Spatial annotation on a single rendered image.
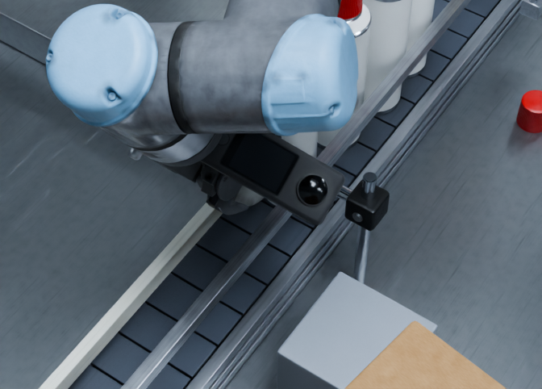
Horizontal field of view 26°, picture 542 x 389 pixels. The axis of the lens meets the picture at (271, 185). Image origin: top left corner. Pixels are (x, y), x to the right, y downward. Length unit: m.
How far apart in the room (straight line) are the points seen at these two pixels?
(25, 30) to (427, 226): 0.49
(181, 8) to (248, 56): 0.57
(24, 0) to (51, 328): 0.40
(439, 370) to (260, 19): 0.25
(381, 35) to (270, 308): 0.28
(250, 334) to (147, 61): 0.38
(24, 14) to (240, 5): 0.58
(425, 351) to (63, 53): 0.30
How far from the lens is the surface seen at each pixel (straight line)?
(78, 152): 1.25
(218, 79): 0.75
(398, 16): 1.11
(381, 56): 1.14
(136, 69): 0.75
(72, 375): 1.01
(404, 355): 0.76
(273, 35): 0.75
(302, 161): 0.92
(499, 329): 1.13
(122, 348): 1.05
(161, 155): 0.86
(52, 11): 1.33
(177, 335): 0.95
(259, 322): 1.06
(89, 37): 0.76
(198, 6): 1.31
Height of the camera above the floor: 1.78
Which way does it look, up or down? 52 degrees down
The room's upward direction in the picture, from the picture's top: straight up
